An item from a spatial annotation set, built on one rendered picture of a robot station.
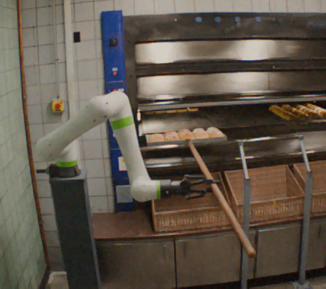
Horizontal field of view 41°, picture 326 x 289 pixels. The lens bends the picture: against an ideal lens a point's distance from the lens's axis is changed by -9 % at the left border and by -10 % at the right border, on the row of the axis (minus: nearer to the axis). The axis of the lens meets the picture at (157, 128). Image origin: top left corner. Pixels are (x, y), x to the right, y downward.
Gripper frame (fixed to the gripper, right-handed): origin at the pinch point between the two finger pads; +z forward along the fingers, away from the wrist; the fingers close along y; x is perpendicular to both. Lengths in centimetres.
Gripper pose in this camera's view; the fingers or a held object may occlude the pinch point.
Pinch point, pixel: (212, 185)
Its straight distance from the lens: 231.3
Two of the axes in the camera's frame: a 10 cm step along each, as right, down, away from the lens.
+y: 0.5, 9.8, 1.9
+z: 10.0, -0.6, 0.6
